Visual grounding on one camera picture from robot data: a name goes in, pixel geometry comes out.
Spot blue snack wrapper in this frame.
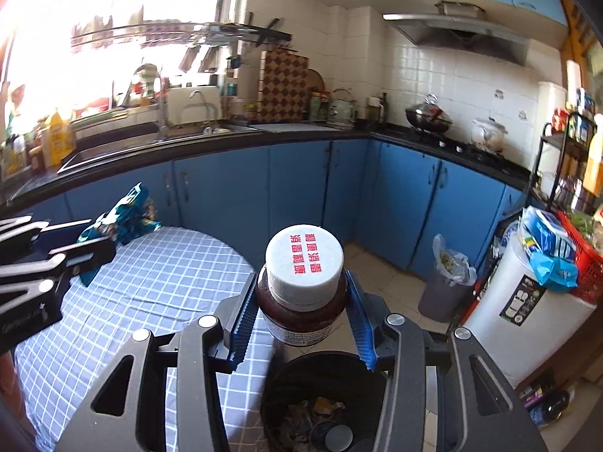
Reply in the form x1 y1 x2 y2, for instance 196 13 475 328
77 183 161 287

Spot blue white paper cup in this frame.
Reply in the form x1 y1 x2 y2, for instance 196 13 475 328
311 421 354 452

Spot gold wrapper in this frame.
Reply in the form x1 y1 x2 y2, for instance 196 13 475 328
313 397 346 417

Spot brown medicine bottle white cap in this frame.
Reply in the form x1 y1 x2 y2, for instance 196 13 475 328
256 224 347 348

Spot black trash bin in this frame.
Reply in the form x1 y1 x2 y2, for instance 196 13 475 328
261 351 386 451

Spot blue kitchen cabinets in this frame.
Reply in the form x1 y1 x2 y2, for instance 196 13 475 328
15 139 522 278

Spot person's left hand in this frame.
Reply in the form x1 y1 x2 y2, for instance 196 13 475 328
0 352 26 419

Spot dark bottle on floor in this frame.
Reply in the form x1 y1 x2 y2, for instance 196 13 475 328
519 373 571 429

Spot blue checkered tablecloth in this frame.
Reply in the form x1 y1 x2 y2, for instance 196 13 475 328
14 226 251 451

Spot white washing machine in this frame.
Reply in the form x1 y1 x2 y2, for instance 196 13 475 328
464 234 596 388

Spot yellow detergent bottle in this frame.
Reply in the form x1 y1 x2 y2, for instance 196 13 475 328
41 111 76 168

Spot grey bin with plastic bag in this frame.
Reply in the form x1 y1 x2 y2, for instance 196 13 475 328
418 234 477 322

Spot blue plastic bag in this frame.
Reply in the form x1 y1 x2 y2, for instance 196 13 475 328
519 206 579 293

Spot red plastic basket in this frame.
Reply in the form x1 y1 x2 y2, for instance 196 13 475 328
556 211 602 304

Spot hanging dish rack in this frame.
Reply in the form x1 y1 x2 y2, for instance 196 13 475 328
69 17 292 52

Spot yellow bottle on shelf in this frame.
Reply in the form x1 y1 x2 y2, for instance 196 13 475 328
583 113 603 197

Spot black metal shelf rack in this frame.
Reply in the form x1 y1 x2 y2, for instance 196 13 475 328
447 111 603 335

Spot white ceramic pot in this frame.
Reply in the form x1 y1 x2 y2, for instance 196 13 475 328
470 118 507 154

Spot checkered cutting board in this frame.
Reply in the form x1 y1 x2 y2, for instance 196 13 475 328
257 49 309 124

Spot black wok with lid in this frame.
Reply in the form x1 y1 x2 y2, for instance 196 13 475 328
405 93 453 135

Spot green kettle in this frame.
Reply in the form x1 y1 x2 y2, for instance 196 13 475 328
327 88 356 130

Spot range hood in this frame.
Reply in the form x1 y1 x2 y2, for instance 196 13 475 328
383 0 530 66

